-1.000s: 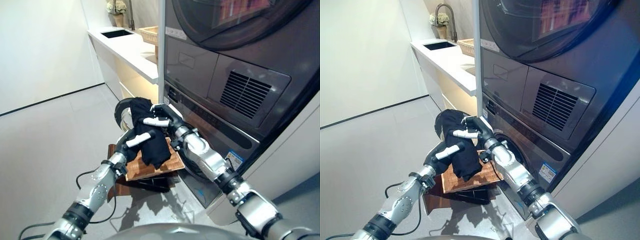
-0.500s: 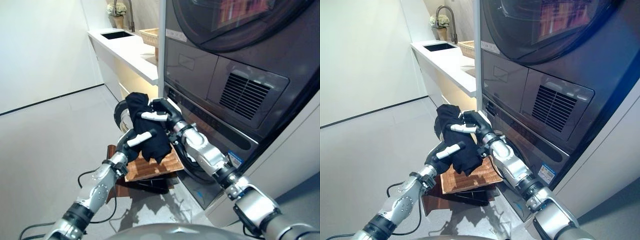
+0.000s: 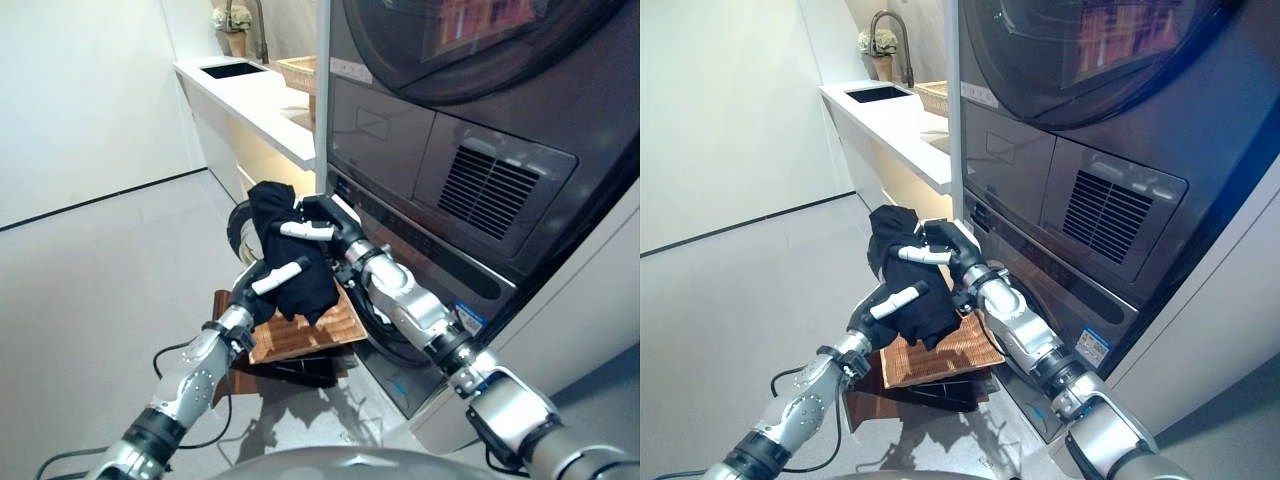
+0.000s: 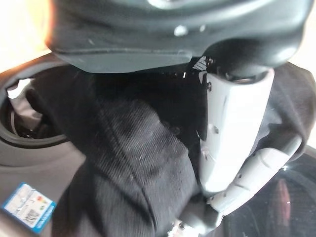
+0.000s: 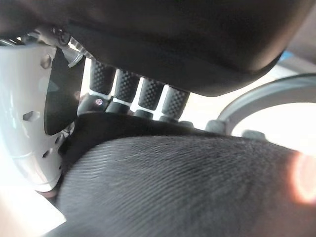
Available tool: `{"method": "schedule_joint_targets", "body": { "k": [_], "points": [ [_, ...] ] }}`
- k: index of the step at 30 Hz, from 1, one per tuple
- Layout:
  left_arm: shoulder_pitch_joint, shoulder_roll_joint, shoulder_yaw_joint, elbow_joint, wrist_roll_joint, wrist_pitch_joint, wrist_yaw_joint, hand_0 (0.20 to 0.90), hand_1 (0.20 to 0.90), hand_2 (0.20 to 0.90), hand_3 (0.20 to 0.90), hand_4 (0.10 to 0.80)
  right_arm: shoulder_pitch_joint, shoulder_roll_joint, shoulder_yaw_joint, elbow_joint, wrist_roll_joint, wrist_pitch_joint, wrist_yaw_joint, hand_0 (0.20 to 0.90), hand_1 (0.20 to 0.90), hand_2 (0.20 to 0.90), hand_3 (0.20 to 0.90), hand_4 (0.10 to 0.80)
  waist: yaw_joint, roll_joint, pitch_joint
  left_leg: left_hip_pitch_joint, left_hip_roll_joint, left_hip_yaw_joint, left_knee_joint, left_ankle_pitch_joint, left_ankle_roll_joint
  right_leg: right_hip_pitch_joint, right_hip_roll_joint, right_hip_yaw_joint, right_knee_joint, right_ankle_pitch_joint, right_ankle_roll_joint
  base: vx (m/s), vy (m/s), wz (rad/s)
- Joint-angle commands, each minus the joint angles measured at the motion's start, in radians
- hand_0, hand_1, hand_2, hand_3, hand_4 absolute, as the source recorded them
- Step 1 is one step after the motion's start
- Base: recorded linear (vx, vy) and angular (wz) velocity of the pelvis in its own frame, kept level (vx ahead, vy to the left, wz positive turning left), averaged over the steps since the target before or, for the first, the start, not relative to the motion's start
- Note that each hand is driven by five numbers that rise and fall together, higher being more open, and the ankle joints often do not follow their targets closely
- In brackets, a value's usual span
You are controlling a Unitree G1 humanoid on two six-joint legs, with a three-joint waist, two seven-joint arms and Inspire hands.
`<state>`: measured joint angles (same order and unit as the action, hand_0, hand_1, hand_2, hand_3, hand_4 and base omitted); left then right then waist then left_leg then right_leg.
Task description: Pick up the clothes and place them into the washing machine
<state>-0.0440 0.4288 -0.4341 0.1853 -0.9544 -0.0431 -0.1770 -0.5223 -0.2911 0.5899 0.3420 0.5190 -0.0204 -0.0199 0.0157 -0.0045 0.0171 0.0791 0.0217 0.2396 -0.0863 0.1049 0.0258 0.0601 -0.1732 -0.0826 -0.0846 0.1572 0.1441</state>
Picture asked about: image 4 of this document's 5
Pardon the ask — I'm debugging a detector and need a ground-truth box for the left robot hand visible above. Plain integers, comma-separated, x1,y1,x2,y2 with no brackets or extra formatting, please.
45,0,316,231

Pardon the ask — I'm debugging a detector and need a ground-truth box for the black garment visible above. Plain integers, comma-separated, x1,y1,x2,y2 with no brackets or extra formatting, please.
26,61,316,237

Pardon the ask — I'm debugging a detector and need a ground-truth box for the white garment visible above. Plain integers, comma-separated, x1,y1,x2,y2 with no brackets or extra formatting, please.
6,79,45,124

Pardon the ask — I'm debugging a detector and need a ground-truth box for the grey front-load washing machine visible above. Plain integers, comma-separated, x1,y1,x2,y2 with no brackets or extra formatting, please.
0,53,87,237

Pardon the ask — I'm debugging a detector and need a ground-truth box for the colourful rectangular instruction sticker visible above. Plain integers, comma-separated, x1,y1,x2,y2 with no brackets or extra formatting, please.
0,181,58,236

